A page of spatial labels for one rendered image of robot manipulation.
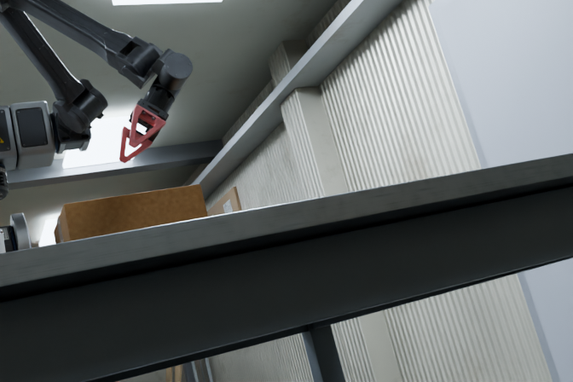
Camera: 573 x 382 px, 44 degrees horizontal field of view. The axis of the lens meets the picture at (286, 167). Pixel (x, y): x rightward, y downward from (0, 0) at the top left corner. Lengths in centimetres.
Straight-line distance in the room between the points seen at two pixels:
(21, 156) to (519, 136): 215
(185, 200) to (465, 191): 107
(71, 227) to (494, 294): 257
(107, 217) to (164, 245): 107
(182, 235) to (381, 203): 15
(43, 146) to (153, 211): 54
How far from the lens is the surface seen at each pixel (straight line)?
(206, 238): 46
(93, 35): 154
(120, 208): 153
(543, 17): 316
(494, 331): 376
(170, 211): 155
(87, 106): 186
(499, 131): 338
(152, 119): 140
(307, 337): 183
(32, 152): 198
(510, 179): 59
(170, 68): 141
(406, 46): 397
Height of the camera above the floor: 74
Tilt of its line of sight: 13 degrees up
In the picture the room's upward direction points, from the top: 15 degrees counter-clockwise
